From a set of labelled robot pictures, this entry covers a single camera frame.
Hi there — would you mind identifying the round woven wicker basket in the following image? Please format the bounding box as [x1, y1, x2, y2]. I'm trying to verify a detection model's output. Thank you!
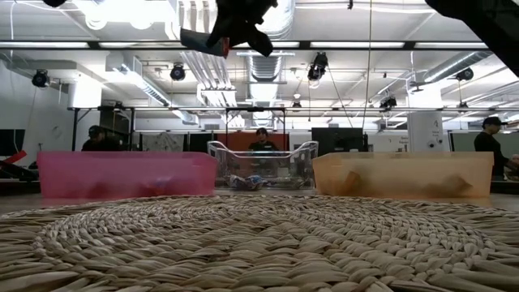
[0, 193, 519, 292]

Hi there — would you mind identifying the grey fabric partition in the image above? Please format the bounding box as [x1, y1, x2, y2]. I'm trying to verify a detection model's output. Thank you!
[141, 132, 186, 152]

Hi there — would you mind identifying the bright blue granola bar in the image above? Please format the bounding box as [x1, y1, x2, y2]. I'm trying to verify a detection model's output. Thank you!
[226, 174, 269, 191]

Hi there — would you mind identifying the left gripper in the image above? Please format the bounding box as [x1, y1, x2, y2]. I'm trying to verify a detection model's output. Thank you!
[205, 0, 280, 58]

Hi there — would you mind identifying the orange partition panel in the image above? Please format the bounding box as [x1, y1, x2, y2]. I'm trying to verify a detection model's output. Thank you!
[217, 131, 290, 152]

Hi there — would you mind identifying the black wall panel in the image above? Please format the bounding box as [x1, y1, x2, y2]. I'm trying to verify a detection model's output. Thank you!
[0, 128, 26, 157]

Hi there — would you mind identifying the silver ceiling air duct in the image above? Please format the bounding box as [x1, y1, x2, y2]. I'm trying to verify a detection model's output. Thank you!
[238, 0, 297, 127]

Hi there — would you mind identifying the pink plastic tray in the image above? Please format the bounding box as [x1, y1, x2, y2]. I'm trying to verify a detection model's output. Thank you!
[36, 150, 219, 200]

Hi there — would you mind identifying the person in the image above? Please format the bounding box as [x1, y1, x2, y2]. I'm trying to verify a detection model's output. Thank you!
[473, 116, 511, 180]
[247, 127, 281, 171]
[80, 124, 125, 152]

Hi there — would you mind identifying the orange plastic tray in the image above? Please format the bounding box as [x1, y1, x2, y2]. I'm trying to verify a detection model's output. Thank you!
[311, 151, 495, 200]

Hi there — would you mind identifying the clear plastic bin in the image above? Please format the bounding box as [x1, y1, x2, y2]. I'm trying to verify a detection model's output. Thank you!
[206, 140, 320, 191]

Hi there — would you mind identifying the black computer monitor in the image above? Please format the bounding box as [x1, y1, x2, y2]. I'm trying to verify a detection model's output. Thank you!
[311, 127, 369, 157]

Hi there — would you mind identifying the black overhead light bar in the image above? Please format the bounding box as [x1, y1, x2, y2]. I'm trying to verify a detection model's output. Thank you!
[0, 39, 490, 52]

